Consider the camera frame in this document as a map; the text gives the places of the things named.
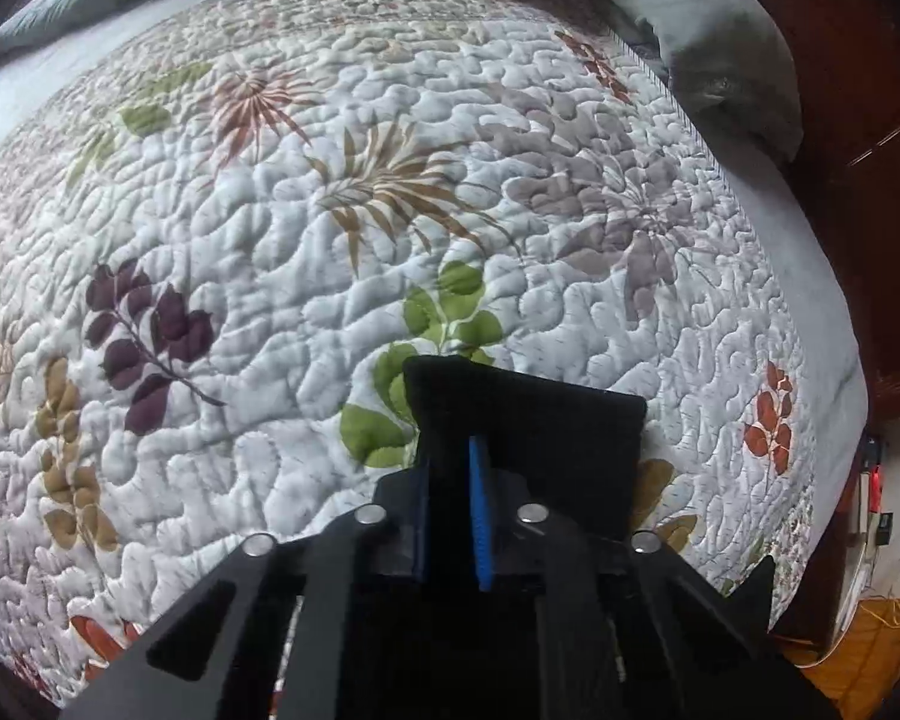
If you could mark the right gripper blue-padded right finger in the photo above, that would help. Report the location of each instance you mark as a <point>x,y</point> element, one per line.
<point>578,626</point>

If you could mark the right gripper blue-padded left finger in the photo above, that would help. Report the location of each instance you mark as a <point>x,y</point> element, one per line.
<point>264,634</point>

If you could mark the black pants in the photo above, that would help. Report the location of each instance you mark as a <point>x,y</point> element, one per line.
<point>576,447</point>

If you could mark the power strip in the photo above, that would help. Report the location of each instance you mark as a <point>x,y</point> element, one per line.
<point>875,523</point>

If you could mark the floral quilted bedspread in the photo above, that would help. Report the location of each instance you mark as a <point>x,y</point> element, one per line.
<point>222,236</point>

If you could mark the grey pillow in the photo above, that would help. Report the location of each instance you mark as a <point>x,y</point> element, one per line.
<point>720,54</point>

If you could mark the dark red wooden headboard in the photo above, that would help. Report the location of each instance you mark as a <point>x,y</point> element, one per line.
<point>847,172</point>

